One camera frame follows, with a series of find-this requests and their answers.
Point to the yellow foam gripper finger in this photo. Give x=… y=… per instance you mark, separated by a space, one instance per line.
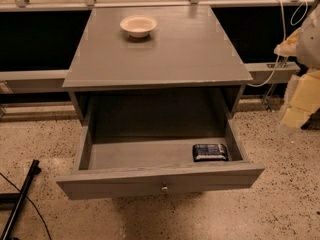
x=301 y=101
x=288 y=48

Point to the blue rxbar blueberry bar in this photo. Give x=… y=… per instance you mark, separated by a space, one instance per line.
x=209 y=152

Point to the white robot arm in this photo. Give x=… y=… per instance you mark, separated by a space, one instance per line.
x=308 y=46

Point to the small metal drawer knob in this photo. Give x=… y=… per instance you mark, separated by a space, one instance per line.
x=164 y=189

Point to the open grey top drawer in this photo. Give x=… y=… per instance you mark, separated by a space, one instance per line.
x=132 y=144

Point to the slanted metal pole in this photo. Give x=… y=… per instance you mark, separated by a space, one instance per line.
x=268 y=94

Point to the grey wooden cabinet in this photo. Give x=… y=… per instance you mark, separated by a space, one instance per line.
x=188 y=48

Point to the white ceramic bowl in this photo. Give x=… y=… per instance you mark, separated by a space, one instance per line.
x=138 y=26

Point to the black metal stand leg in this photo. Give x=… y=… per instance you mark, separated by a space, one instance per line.
x=18 y=200

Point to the grey metal frame rail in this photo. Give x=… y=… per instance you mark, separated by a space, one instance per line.
x=51 y=80

